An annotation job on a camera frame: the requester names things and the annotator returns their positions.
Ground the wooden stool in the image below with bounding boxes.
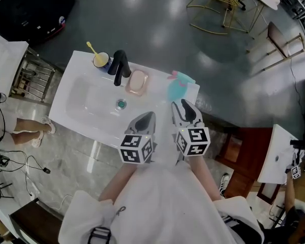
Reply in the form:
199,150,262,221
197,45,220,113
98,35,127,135
246,21,305,76

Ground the white sink with chrome faucet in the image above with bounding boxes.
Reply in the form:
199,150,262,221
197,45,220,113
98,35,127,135
0,28,29,97

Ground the metal rack sink stand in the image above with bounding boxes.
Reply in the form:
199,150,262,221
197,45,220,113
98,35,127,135
11,48,57,104

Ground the pink soap dish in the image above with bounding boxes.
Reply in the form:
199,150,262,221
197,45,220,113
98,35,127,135
125,69,150,97

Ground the white ceramic sink basin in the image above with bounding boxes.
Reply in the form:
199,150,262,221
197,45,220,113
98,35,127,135
48,50,200,149

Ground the large black machine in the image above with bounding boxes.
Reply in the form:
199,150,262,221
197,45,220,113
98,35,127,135
0,0,77,46

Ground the white sink on wooden vanity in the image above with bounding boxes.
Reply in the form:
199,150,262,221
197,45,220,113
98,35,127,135
257,124,300,185

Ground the black striped shoulder strap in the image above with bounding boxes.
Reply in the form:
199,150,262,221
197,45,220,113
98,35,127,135
220,213,265,244

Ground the black harness strap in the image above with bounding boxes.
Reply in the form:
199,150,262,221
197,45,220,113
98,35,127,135
87,226,111,244

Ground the person's right forearm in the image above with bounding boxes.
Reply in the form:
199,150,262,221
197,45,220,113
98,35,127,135
187,156,222,202

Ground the pale pink soap bar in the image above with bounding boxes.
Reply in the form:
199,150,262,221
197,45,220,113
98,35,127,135
129,71,147,91

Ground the teal spray bottle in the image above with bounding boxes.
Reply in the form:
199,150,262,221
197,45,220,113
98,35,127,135
166,70,197,103

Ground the short black faucet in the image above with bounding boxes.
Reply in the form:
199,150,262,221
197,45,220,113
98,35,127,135
289,138,305,150

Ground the person's white garment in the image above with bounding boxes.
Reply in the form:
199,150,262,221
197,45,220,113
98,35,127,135
58,146,265,244

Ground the brown wooden vanity cabinet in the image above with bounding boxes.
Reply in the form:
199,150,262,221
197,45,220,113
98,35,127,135
215,127,288,205

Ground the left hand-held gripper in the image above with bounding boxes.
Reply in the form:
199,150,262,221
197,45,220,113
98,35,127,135
118,111,158,165

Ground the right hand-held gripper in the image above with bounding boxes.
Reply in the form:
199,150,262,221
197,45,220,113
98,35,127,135
171,99,211,160

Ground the person's left forearm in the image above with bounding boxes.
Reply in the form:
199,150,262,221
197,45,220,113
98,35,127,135
99,163,141,203

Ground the dark brown cabinet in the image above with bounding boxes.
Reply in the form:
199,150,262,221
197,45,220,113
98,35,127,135
9,198,67,244

